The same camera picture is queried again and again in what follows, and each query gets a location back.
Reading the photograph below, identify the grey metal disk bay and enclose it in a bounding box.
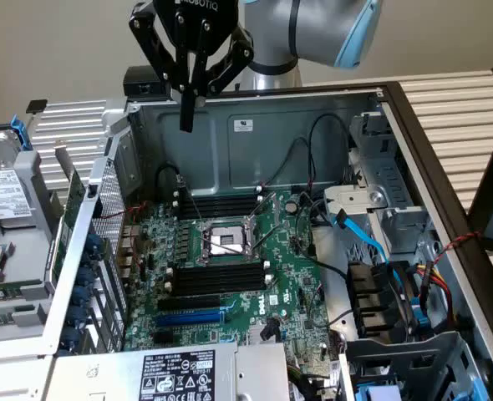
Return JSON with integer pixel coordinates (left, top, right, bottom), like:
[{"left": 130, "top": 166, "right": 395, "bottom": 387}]
[
  {"left": 340, "top": 329, "right": 485, "bottom": 401},
  {"left": 348, "top": 110, "right": 435, "bottom": 251}
]

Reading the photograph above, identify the silver power supply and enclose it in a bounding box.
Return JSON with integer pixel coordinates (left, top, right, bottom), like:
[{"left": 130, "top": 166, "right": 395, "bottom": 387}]
[{"left": 41, "top": 342, "right": 290, "bottom": 401}]

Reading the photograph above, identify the CPU socket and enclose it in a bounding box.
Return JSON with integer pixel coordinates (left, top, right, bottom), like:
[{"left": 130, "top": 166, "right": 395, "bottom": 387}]
[{"left": 194, "top": 216, "right": 258, "bottom": 266}]

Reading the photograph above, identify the grey metal PC case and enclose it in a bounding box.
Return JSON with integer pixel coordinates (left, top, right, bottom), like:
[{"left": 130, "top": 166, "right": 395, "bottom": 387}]
[{"left": 0, "top": 81, "right": 493, "bottom": 401}]

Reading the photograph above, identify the blue expansion slot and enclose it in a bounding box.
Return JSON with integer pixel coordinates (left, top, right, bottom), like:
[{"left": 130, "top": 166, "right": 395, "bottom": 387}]
[{"left": 155, "top": 311, "right": 223, "bottom": 330}]

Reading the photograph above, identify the black-latch RAM slot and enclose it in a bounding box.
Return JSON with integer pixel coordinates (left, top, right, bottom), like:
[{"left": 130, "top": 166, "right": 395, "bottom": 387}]
[
  {"left": 171, "top": 273, "right": 269, "bottom": 286},
  {"left": 177, "top": 195, "right": 263, "bottom": 209},
  {"left": 175, "top": 261, "right": 271, "bottom": 275},
  {"left": 178, "top": 206, "right": 259, "bottom": 221}
]

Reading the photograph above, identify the blue disk rail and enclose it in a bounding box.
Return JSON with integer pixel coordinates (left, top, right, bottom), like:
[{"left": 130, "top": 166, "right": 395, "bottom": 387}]
[{"left": 10, "top": 114, "right": 33, "bottom": 152}]

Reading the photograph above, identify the black box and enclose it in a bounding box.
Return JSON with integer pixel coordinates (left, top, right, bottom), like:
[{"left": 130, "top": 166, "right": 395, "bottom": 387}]
[{"left": 123, "top": 66, "right": 176, "bottom": 104}]

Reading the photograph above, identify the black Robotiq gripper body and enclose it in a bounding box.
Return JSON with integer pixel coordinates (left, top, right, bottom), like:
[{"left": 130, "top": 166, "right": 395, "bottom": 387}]
[{"left": 153, "top": 0, "right": 240, "bottom": 68}]

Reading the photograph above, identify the long black expansion slot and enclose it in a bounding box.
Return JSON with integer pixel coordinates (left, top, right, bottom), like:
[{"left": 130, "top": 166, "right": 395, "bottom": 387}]
[{"left": 157, "top": 293, "right": 221, "bottom": 313}]

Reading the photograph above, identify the black fan shroud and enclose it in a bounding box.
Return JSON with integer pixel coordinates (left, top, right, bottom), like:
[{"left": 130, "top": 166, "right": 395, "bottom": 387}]
[{"left": 345, "top": 261, "right": 421, "bottom": 340}]

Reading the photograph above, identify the silver hard disk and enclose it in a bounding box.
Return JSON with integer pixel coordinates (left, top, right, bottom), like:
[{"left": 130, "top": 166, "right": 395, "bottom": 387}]
[{"left": 0, "top": 129, "right": 37, "bottom": 229}]

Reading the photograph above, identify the silver chipset heatsink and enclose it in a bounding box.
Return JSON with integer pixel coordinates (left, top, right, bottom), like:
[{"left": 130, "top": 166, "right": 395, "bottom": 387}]
[{"left": 247, "top": 323, "right": 273, "bottom": 346}]

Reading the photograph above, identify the blue SATA wire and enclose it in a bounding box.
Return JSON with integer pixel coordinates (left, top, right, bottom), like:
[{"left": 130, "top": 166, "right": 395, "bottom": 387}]
[{"left": 333, "top": 211, "right": 392, "bottom": 266}]

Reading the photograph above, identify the red black twisted wire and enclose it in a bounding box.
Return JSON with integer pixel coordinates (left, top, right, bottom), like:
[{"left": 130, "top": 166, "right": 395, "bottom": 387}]
[
  {"left": 436, "top": 231, "right": 482, "bottom": 268},
  {"left": 91, "top": 200, "right": 152, "bottom": 225}
]

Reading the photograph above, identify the thin metal locking lever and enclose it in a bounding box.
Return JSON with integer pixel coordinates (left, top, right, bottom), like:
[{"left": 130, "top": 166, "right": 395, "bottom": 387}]
[
  {"left": 198, "top": 236, "right": 250, "bottom": 256},
  {"left": 178, "top": 175, "right": 208, "bottom": 231}
]

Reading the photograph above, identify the grey parts rack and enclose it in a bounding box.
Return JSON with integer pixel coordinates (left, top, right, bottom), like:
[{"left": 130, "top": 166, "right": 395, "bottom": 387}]
[{"left": 0, "top": 120, "right": 66, "bottom": 339}]

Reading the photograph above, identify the yellow red power wire bundle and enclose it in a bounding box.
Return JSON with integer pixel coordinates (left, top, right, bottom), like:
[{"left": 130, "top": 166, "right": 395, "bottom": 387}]
[{"left": 411, "top": 258, "right": 459, "bottom": 331}]

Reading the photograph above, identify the white-latch RAM slot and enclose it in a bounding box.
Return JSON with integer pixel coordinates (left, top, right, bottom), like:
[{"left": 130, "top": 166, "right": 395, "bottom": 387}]
[
  {"left": 166, "top": 266, "right": 269, "bottom": 280},
  {"left": 166, "top": 278, "right": 271, "bottom": 294},
  {"left": 172, "top": 200, "right": 262, "bottom": 215},
  {"left": 172, "top": 187, "right": 265, "bottom": 202}
]

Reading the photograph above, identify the green Dell motherboard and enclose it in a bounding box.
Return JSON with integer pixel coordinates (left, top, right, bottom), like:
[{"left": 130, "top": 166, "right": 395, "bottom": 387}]
[{"left": 123, "top": 190, "right": 335, "bottom": 368}]

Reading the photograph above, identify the green graphics card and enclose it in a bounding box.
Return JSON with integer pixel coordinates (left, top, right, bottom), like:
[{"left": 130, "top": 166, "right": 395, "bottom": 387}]
[{"left": 48, "top": 141, "right": 88, "bottom": 289}]

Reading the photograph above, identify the blue card retainer clip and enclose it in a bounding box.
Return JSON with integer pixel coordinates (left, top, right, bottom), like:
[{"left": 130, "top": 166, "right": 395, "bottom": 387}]
[
  {"left": 78, "top": 266, "right": 97, "bottom": 287},
  {"left": 67, "top": 307, "right": 88, "bottom": 327},
  {"left": 83, "top": 236, "right": 104, "bottom": 260},
  {"left": 60, "top": 327, "right": 83, "bottom": 352},
  {"left": 73, "top": 286, "right": 93, "bottom": 306}
]

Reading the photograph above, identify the metal socket cover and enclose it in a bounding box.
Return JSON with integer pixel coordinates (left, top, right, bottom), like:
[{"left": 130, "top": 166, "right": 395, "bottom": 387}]
[{"left": 246, "top": 192, "right": 283, "bottom": 251}]

